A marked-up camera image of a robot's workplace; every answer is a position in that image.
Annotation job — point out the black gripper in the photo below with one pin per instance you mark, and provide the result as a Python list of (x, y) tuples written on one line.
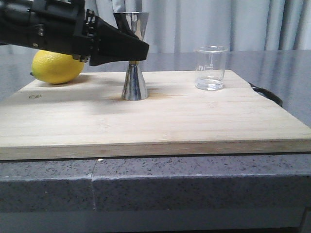
[(67, 27)]

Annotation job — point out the steel double jigger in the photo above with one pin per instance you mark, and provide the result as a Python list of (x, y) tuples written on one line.
[(135, 24)]

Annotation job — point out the clear glass beaker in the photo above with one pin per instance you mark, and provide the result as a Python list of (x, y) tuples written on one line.
[(210, 67)]

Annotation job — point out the yellow lemon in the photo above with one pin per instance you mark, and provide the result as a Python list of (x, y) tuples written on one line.
[(55, 68)]

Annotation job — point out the grey curtain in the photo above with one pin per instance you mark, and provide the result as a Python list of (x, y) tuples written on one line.
[(240, 25)]

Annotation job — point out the wooden cutting board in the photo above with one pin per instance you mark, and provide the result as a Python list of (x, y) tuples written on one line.
[(88, 118)]

